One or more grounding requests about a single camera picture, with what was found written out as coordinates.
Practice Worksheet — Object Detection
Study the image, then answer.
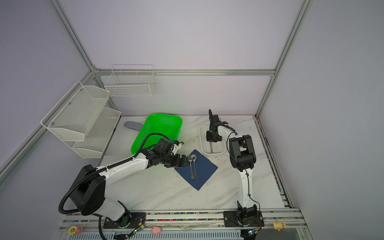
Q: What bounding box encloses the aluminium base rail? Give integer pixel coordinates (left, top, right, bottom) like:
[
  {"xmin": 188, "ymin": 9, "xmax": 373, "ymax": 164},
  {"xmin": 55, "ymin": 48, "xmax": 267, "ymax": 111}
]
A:
[{"xmin": 55, "ymin": 208, "xmax": 313, "ymax": 240}]

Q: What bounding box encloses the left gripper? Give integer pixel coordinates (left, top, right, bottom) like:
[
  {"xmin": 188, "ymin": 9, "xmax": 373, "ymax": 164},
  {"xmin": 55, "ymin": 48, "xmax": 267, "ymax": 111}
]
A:
[{"xmin": 160, "ymin": 153, "xmax": 191, "ymax": 169}]

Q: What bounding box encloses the white mesh two-tier shelf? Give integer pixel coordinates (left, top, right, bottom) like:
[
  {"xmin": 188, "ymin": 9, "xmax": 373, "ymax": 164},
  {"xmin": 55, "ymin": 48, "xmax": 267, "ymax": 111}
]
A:
[{"xmin": 41, "ymin": 82, "xmax": 121, "ymax": 159}]

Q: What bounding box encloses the silver spoon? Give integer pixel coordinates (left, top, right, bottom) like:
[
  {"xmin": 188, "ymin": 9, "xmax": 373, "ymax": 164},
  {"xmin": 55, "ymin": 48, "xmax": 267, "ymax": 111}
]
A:
[{"xmin": 191, "ymin": 154, "xmax": 198, "ymax": 179}]

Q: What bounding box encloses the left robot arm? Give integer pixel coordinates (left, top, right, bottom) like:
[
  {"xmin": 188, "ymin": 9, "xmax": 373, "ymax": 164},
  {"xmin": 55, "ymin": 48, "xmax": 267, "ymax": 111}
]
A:
[{"xmin": 59, "ymin": 138, "xmax": 191, "ymax": 228}]

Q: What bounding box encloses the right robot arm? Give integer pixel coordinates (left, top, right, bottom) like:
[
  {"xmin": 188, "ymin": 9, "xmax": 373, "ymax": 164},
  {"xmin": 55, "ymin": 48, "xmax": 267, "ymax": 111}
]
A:
[{"xmin": 206, "ymin": 110, "xmax": 264, "ymax": 229}]

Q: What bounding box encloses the pink green toy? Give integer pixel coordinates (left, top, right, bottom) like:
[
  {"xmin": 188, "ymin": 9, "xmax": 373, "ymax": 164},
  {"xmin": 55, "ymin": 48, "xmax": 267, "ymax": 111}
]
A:
[{"xmin": 68, "ymin": 226, "xmax": 84, "ymax": 236}]

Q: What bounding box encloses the white wire basket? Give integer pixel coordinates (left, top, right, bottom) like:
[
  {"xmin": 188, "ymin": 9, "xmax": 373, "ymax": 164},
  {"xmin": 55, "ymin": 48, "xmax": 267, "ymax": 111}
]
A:
[{"xmin": 105, "ymin": 65, "xmax": 157, "ymax": 97}]

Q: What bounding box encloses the green plastic basket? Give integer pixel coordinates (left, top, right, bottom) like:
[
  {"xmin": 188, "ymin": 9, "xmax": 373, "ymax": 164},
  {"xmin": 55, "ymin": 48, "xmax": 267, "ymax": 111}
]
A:
[{"xmin": 131, "ymin": 114, "xmax": 183, "ymax": 155}]

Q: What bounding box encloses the silver fork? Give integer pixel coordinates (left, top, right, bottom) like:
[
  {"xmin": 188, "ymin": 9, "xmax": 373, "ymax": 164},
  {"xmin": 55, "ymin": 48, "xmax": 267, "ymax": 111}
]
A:
[{"xmin": 189, "ymin": 159, "xmax": 195, "ymax": 180}]

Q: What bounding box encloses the yellow toy figure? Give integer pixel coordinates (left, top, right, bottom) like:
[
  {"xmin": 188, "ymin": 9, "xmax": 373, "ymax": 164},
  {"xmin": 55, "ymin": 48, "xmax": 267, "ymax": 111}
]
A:
[{"xmin": 273, "ymin": 220, "xmax": 288, "ymax": 232}]

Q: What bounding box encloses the white rectangular tray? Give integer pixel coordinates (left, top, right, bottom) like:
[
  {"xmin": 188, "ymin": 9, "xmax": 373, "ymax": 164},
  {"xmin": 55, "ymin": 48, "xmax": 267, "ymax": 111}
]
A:
[{"xmin": 199, "ymin": 125, "xmax": 226, "ymax": 158}]

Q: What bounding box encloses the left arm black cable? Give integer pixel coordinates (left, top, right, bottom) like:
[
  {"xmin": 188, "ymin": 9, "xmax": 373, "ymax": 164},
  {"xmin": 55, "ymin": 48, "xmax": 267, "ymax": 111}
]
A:
[{"xmin": 58, "ymin": 132, "xmax": 172, "ymax": 215}]

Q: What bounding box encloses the aluminium frame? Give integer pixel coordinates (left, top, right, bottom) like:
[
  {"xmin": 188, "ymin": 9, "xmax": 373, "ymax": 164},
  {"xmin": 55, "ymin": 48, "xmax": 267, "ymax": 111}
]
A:
[{"xmin": 1, "ymin": 1, "xmax": 313, "ymax": 189}]

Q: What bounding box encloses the grey oval pouch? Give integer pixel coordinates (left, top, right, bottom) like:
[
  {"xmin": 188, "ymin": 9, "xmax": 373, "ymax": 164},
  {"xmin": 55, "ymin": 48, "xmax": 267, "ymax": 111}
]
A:
[{"xmin": 124, "ymin": 121, "xmax": 144, "ymax": 131}]

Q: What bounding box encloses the pink toy ball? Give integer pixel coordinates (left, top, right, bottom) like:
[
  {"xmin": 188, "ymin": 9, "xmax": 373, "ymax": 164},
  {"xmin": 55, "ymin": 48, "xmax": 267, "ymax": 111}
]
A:
[{"xmin": 151, "ymin": 226, "xmax": 162, "ymax": 235}]

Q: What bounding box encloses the dark blue paper napkin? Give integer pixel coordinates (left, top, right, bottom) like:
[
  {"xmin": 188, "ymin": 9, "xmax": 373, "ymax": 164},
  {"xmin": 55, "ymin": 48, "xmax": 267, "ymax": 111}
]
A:
[{"xmin": 175, "ymin": 150, "xmax": 218, "ymax": 191}]

